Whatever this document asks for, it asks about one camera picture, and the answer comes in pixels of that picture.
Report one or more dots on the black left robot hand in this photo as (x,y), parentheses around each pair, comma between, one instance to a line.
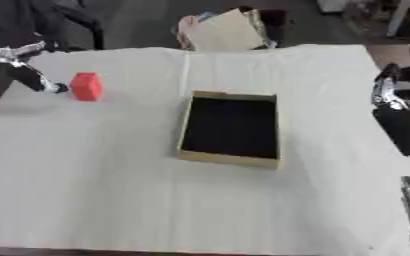
(29,77)

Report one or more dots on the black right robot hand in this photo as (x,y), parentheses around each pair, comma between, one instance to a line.
(398,129)

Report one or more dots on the tan cardboard box black inside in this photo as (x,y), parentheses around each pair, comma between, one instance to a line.
(232,127)

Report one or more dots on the black tripod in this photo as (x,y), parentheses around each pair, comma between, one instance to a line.
(39,20)

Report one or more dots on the red block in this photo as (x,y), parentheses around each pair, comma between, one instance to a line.
(86,86)

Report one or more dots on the white pole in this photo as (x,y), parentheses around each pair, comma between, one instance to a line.
(400,16)

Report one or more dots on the tan cardboard sheet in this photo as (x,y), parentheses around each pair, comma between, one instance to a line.
(228,31)

